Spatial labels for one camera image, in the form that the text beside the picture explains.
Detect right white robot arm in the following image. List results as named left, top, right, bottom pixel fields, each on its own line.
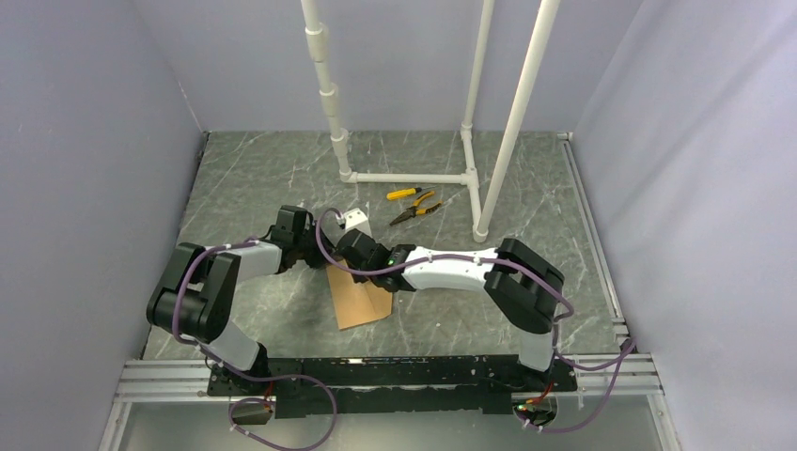
left=334, top=230, right=565, bottom=372

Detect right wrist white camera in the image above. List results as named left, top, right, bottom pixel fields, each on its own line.
left=342, top=209, right=373, bottom=237

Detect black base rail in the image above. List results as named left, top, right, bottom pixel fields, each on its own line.
left=207, top=354, right=578, bottom=419

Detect white pvc pipe frame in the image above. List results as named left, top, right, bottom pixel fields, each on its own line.
left=300, top=0, right=560, bottom=242

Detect brown paper envelope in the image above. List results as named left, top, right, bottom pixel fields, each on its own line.
left=326, top=265, right=393, bottom=331

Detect yellow handled pliers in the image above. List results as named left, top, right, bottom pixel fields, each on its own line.
left=389, top=191, right=443, bottom=226

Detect aluminium frame rail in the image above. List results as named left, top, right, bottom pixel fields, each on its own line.
left=115, top=139, right=664, bottom=405

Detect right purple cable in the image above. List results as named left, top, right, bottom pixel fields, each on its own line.
left=314, top=208, right=637, bottom=436

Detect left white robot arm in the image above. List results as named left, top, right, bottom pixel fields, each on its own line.
left=146, top=206, right=335, bottom=380

